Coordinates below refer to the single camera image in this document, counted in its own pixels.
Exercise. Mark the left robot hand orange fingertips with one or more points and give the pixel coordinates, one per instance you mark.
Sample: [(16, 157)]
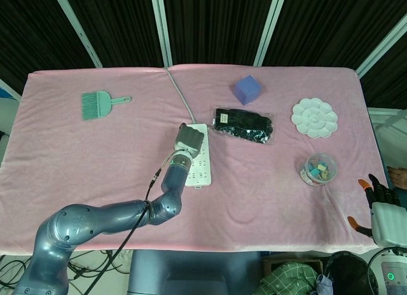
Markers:
[(188, 138)]

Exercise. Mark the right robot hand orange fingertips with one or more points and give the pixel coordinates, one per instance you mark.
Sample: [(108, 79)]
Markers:
[(386, 218)]

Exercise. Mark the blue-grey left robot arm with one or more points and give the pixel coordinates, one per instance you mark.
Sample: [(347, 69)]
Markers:
[(95, 218)]

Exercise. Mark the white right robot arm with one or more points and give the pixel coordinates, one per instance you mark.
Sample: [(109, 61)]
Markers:
[(392, 272)]

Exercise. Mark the white power strip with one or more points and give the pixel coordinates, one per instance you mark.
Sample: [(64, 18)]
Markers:
[(201, 171)]

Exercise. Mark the black gloves in plastic bag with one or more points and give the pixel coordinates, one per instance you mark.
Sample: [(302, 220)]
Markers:
[(243, 126)]

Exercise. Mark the black bag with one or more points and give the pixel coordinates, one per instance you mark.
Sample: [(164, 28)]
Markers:
[(348, 272)]

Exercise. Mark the purple foam cube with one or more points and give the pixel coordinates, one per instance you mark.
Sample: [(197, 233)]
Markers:
[(248, 90)]

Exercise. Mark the clear jar of coloured clips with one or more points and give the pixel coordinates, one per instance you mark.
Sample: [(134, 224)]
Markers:
[(318, 169)]

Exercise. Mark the pink fleece table cloth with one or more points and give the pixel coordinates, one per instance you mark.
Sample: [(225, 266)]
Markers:
[(95, 155)]

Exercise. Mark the green plastic brush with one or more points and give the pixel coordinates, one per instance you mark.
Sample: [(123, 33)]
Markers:
[(95, 105)]

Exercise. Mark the green checkered cloth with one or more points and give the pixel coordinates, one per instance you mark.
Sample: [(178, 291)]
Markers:
[(291, 280)]

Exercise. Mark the black curtain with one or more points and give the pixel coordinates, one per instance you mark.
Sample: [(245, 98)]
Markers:
[(216, 24)]

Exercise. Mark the white flower-shaped paint palette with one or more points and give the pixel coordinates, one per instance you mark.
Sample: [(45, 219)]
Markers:
[(314, 117)]

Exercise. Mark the dark grey robot torso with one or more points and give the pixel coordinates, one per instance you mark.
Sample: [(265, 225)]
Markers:
[(194, 272)]

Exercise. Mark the white frame post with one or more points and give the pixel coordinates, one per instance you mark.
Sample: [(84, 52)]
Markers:
[(162, 24), (268, 24), (381, 44), (81, 31)]

